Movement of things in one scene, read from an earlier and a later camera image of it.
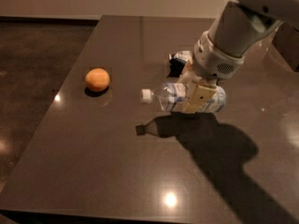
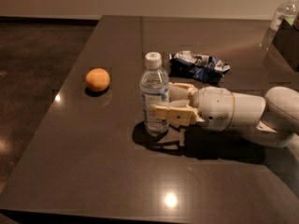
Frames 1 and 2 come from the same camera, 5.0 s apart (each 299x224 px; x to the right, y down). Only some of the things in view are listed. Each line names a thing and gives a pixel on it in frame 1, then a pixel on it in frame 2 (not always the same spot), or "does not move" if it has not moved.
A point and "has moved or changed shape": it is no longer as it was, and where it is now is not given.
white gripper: (209, 63) → (214, 105)
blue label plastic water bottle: (171, 96) has moved or changed shape
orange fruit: (97, 79) does not move
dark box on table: (286, 42) does not move
